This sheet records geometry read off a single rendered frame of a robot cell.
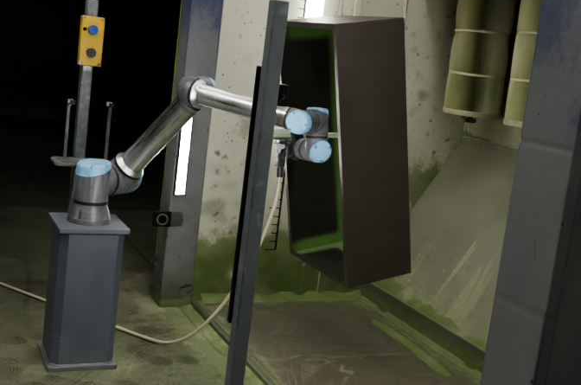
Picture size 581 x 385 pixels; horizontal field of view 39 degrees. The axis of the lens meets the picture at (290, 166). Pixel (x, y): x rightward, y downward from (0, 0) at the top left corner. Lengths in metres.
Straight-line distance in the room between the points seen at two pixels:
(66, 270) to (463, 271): 2.14
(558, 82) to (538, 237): 0.36
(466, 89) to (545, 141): 2.83
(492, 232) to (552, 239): 2.69
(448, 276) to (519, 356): 2.63
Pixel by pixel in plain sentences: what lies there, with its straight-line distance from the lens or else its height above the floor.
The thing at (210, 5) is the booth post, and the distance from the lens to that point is 4.46.
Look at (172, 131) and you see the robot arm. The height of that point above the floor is 1.09.
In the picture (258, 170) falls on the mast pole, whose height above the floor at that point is 1.12.
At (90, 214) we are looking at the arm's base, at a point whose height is 0.69.
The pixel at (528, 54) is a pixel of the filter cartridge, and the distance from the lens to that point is 4.33.
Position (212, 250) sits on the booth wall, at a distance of 4.66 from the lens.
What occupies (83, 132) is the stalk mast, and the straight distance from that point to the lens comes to 4.54.
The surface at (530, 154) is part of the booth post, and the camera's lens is 1.99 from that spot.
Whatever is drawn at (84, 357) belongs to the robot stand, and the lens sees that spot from 3.79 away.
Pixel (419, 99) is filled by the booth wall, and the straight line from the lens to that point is 5.09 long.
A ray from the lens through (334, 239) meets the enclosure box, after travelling 4.38.
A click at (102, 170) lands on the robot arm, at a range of 3.64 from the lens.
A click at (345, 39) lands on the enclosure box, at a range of 3.53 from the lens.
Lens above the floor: 1.49
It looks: 8 degrees down
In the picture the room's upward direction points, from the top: 7 degrees clockwise
